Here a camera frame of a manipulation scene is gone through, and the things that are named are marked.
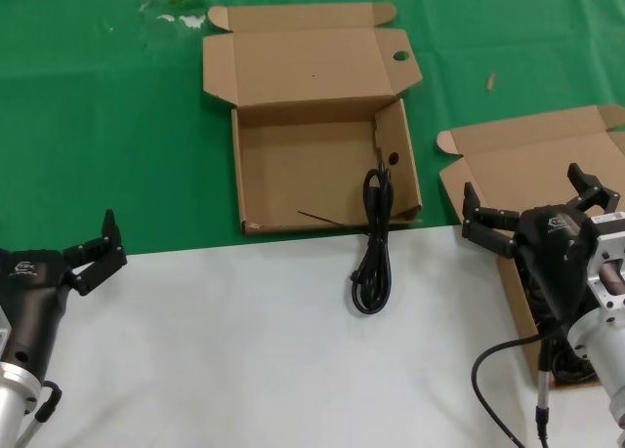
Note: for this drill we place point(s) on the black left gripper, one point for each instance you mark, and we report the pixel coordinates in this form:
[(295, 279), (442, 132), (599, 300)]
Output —
[(29, 292)]

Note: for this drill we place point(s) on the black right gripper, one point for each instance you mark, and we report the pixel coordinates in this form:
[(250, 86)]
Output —
[(554, 245)]

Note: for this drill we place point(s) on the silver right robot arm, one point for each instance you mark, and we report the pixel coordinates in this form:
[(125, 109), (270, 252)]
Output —
[(608, 360)]

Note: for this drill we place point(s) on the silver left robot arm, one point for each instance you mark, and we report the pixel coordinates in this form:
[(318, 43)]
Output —
[(10, 399)]

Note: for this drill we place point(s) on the open cardboard box with hole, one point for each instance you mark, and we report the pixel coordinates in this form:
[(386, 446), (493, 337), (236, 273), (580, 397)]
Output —
[(303, 170)]

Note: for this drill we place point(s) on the small wooden stick piece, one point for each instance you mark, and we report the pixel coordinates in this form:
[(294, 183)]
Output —
[(491, 82)]

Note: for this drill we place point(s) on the green table mat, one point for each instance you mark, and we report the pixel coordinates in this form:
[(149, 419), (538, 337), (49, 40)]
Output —
[(97, 126)]

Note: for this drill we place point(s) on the black wrist camera with label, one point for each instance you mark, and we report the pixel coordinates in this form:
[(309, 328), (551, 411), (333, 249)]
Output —
[(609, 218)]

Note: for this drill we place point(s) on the silver camera mount bracket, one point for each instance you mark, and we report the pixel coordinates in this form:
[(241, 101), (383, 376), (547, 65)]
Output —
[(610, 270)]

